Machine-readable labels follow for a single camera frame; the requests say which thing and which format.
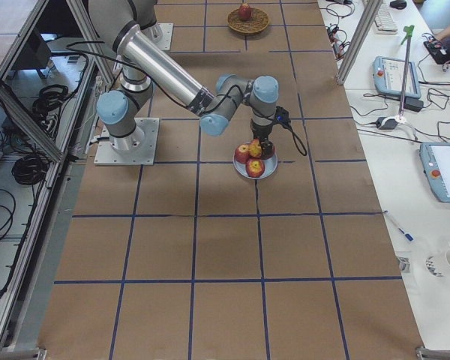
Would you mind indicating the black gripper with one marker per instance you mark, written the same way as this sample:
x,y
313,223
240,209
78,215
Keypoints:
x,y
261,133

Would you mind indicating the red yellow apple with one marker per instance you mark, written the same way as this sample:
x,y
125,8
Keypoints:
x,y
255,149

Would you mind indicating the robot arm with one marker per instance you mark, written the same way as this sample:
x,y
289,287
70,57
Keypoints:
x,y
130,28

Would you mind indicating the red apple on plate far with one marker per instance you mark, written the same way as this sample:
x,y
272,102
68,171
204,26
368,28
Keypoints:
x,y
268,151

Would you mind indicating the light blue plate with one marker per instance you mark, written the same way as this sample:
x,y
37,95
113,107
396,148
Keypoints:
x,y
271,165

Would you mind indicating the red apple on plate near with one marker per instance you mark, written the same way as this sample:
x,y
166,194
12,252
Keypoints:
x,y
255,168

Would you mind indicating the red apple on plate side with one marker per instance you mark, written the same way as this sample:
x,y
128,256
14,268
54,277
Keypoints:
x,y
242,153

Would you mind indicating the woven wicker basket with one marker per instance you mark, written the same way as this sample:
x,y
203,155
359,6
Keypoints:
x,y
258,22

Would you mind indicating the dark red apple in basket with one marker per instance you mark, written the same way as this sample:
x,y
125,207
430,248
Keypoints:
x,y
245,12

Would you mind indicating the pink selfie stick stand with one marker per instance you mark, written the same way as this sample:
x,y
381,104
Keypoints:
x,y
400,119

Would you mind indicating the far teach pendant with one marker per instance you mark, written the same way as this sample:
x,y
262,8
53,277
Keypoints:
x,y
388,74

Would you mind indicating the teach pendant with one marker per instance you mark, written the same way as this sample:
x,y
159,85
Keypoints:
x,y
435,158
388,74

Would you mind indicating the black power adapter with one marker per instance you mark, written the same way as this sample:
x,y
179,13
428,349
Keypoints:
x,y
413,104

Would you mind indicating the blue white pen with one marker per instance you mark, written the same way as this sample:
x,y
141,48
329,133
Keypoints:
x,y
395,223

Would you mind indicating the white keyboard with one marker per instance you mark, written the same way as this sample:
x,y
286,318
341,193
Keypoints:
x,y
384,24

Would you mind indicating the near teach pendant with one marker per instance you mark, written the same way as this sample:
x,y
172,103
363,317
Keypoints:
x,y
435,158

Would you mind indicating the black computer mouse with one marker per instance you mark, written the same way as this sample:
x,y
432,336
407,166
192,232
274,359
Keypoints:
x,y
398,4

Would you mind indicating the patterned tape roll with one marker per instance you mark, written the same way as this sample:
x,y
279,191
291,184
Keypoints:
x,y
432,263

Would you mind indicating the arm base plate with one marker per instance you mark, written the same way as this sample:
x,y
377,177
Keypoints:
x,y
136,149
161,35

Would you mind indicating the aluminium frame post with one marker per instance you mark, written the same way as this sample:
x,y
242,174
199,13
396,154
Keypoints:
x,y
361,31

